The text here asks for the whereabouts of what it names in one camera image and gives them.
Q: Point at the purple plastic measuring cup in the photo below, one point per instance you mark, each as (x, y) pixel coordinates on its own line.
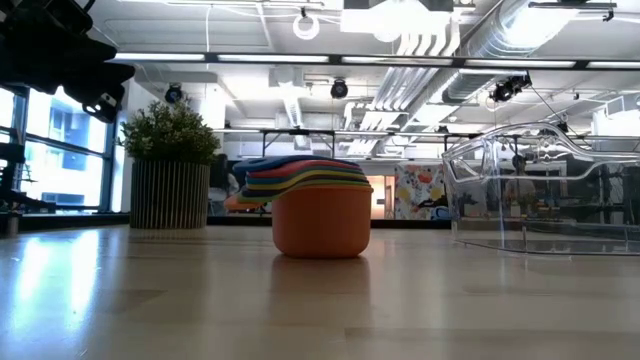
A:
(255, 193)

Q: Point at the person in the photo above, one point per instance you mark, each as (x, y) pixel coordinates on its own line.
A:
(520, 187)
(222, 180)

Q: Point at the teal plastic measuring cup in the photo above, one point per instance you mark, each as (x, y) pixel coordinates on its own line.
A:
(262, 180)

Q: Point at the potted plant in striped pot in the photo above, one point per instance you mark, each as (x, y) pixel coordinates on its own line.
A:
(170, 190)

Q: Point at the black ceiling spotlight cluster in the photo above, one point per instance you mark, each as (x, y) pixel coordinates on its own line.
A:
(507, 90)

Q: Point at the black table frame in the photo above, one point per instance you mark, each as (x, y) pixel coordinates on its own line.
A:
(240, 220)

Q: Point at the orange plastic measuring cup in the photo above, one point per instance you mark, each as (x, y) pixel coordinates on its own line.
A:
(322, 225)

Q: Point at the large window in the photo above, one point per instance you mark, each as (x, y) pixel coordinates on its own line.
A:
(65, 140)

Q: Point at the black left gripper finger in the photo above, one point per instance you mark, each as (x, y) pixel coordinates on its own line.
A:
(100, 80)
(107, 110)

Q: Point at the clear plastic basket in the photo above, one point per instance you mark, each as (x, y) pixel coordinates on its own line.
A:
(550, 245)

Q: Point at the blue plastic measuring cup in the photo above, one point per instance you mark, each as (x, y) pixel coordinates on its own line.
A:
(260, 164)

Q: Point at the floral patterned cloth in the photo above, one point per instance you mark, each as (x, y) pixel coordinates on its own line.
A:
(420, 190)

